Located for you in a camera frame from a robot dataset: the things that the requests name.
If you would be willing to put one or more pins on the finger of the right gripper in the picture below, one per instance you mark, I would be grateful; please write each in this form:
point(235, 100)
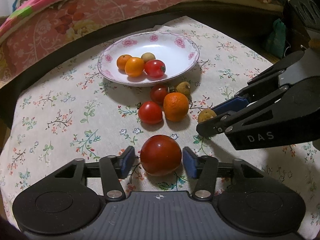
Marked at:
point(259, 86)
point(221, 122)

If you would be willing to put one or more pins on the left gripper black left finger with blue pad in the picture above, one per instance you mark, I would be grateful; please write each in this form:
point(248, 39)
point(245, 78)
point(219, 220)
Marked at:
point(112, 169)

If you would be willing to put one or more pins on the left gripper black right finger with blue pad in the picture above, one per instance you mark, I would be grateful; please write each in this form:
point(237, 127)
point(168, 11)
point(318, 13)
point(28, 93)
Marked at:
point(204, 169)

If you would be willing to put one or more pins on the brown longan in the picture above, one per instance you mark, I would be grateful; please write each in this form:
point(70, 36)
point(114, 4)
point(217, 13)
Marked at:
point(206, 114)
point(148, 57)
point(184, 88)

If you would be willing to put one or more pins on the large dark red tomato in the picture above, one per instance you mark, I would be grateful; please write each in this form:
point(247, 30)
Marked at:
point(160, 155)

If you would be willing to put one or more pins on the orange tangerine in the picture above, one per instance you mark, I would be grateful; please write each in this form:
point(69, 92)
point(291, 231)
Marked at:
point(134, 67)
point(175, 106)

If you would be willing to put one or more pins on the small red tomato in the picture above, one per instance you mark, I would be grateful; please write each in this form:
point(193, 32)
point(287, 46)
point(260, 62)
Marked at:
point(158, 93)
point(150, 113)

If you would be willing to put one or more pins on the oval red tomato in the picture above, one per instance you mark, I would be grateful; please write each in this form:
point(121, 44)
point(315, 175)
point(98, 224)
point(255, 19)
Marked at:
point(155, 68)

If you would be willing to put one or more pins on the small tangerine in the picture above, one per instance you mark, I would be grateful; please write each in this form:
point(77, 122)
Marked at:
point(122, 60)

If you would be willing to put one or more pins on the green cloth bag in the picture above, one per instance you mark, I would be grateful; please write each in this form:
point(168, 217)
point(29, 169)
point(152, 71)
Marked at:
point(276, 40)

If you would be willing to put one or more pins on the floral white tablecloth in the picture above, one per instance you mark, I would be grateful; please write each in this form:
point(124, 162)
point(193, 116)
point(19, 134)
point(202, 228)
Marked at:
point(73, 112)

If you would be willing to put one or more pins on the white floral porcelain plate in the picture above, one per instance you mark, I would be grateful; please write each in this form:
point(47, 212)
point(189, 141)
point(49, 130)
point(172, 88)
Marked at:
point(178, 53)

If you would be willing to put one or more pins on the pink floral quilt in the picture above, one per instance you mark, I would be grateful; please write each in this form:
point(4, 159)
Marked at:
point(40, 27)

